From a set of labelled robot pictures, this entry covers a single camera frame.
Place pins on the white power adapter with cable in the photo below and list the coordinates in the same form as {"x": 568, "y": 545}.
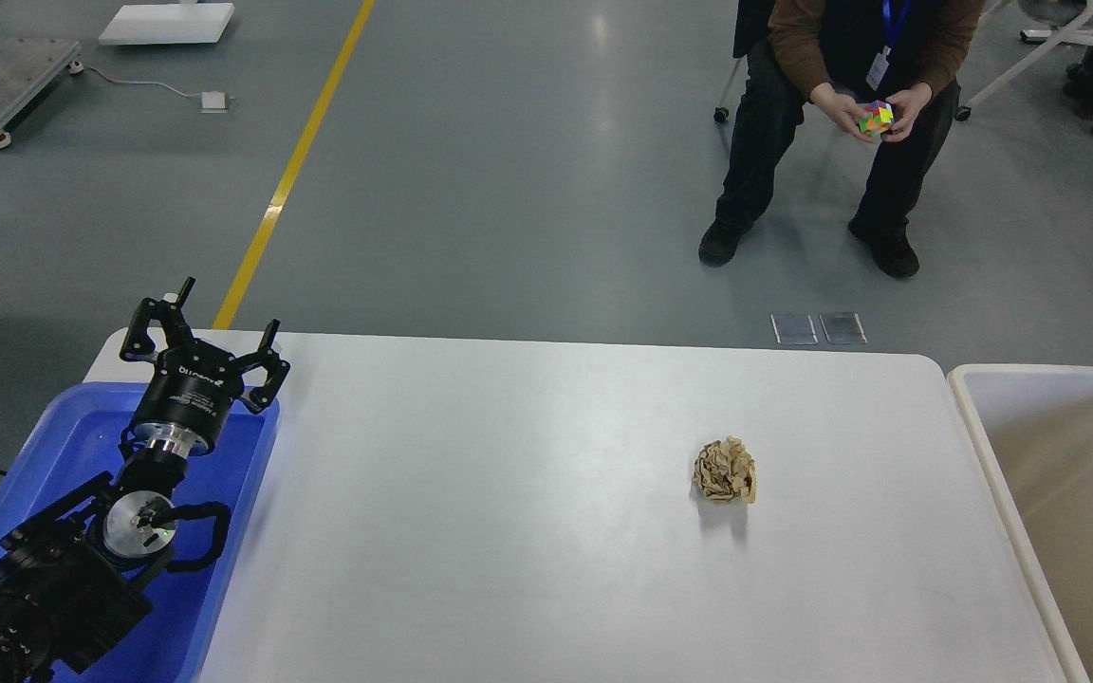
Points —
{"x": 212, "y": 101}

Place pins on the black chair with casters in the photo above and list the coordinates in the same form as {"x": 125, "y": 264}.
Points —
{"x": 751, "y": 24}

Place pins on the beige plastic bin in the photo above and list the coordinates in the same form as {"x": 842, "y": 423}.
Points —
{"x": 1031, "y": 426}

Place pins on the floor metal plate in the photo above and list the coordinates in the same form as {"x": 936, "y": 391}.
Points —
{"x": 843, "y": 328}
{"x": 794, "y": 329}

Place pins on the white flat board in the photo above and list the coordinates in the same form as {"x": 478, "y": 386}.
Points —
{"x": 168, "y": 24}

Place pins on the crumpled brown paper ball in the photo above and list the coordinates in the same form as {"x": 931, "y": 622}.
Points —
{"x": 725, "y": 472}

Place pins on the left floor metal plate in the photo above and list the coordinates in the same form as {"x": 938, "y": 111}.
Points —
{"x": 794, "y": 329}

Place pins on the right floor metal plate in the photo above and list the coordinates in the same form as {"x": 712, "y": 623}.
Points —
{"x": 843, "y": 328}

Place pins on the metal cart platform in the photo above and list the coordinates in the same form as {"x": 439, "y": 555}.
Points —
{"x": 28, "y": 66}

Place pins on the person's right hand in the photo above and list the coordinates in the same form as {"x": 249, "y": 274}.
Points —
{"x": 842, "y": 110}

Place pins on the colourful puzzle cube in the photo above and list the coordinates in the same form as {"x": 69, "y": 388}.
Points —
{"x": 878, "y": 117}

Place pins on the person's left hand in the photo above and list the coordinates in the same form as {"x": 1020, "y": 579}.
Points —
{"x": 907, "y": 104}

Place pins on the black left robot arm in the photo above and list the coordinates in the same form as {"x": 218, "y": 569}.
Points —
{"x": 73, "y": 574}

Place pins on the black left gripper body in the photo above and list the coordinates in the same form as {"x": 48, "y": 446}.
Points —
{"x": 188, "y": 398}

